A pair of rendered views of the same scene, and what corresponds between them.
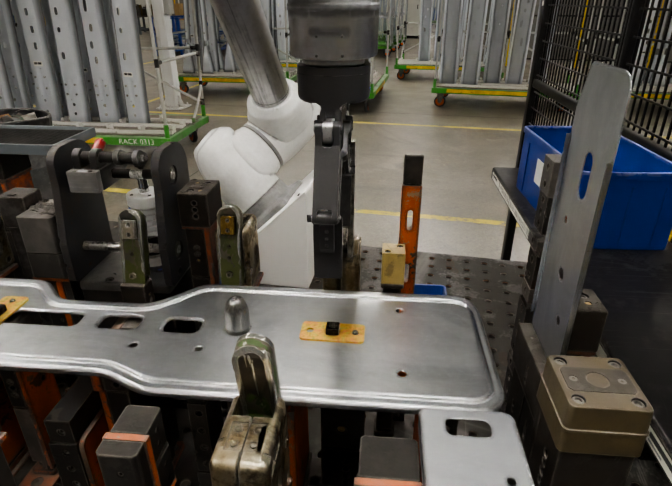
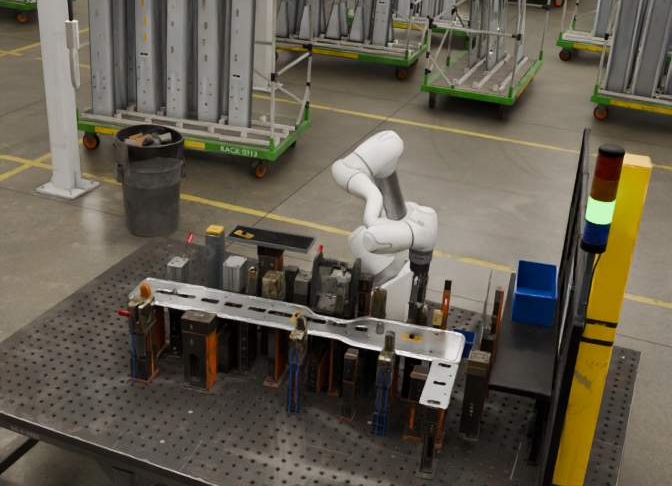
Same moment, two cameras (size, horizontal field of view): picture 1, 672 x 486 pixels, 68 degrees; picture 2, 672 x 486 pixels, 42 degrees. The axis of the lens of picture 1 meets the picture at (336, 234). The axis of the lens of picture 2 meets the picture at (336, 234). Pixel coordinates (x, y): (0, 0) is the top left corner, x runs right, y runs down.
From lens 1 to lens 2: 2.81 m
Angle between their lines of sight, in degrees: 8
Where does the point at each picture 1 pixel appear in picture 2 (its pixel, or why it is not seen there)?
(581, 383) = (474, 355)
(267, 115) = not seen: hidden behind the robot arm
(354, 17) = (425, 255)
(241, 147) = not seen: hidden behind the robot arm
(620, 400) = (481, 360)
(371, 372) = (421, 350)
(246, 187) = (376, 263)
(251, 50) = (390, 200)
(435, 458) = (433, 369)
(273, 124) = not seen: hidden behind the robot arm
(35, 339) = (314, 326)
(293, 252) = (398, 303)
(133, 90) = (239, 92)
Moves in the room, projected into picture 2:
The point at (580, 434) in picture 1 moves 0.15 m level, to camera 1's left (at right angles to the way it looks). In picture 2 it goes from (470, 367) to (429, 362)
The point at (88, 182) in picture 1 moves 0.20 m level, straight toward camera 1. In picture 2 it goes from (327, 271) to (342, 295)
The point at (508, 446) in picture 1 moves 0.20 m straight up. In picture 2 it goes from (453, 370) to (459, 323)
